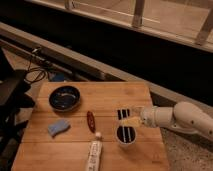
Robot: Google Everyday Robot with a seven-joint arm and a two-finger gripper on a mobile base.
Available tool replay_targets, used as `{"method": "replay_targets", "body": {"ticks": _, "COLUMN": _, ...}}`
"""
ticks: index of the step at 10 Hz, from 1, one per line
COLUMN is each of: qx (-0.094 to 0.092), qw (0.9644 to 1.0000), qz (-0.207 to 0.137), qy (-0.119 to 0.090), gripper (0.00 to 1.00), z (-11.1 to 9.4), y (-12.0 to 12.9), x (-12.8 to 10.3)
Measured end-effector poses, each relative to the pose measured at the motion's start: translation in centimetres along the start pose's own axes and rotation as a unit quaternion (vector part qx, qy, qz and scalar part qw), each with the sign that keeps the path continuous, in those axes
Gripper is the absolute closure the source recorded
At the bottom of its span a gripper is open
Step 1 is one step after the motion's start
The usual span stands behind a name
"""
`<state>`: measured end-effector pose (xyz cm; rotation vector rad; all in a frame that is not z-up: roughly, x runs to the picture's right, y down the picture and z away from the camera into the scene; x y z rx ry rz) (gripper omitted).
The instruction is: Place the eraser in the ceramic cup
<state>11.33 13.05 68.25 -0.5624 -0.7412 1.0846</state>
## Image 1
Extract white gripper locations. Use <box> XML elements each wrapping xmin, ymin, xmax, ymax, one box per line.
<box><xmin>117</xmin><ymin>106</ymin><xmax>148</xmax><ymax>127</ymax></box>

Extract yellow eraser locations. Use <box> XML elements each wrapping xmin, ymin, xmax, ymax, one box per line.
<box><xmin>120</xmin><ymin>117</ymin><xmax>141</xmax><ymax>127</ymax></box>

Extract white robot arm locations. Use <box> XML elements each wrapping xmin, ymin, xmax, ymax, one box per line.
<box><xmin>118</xmin><ymin>102</ymin><xmax>213</xmax><ymax>141</ymax></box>

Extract white ceramic cup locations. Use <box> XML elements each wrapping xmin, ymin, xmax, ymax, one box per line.
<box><xmin>115</xmin><ymin>126</ymin><xmax>137</xmax><ymax>146</ymax></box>

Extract dark blue ceramic bowl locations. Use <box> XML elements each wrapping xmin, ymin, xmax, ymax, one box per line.
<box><xmin>49</xmin><ymin>86</ymin><xmax>80</xmax><ymax>112</ymax></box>

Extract white tube with cap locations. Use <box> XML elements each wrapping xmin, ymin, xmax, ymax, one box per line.
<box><xmin>85</xmin><ymin>132</ymin><xmax>103</xmax><ymax>171</ymax></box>

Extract wooden board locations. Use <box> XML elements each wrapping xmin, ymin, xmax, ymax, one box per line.
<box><xmin>12</xmin><ymin>82</ymin><xmax>169</xmax><ymax>171</ymax></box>

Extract blue sponge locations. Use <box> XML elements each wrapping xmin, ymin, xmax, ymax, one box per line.
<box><xmin>48</xmin><ymin>120</ymin><xmax>70</xmax><ymax>137</ymax></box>

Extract metal railing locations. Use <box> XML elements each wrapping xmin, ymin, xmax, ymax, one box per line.
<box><xmin>27</xmin><ymin>0</ymin><xmax>213</xmax><ymax>53</ymax></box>

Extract black equipment on left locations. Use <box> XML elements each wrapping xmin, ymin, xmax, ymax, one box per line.
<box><xmin>0</xmin><ymin>48</ymin><xmax>35</xmax><ymax>171</ymax></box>

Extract black cable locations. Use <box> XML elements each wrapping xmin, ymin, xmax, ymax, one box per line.
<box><xmin>23</xmin><ymin>46</ymin><xmax>56</xmax><ymax>85</ymax></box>

